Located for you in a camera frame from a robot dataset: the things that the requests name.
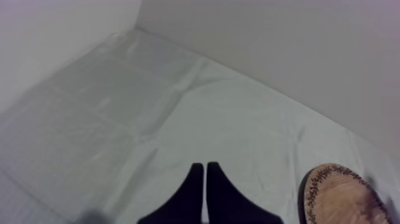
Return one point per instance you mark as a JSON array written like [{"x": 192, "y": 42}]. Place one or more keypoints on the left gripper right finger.
[{"x": 226, "y": 203}]

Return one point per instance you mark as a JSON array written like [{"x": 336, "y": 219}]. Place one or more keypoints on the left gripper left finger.
[{"x": 187, "y": 203}]

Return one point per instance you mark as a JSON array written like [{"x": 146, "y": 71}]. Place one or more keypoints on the round wooden board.
[{"x": 339, "y": 198}]

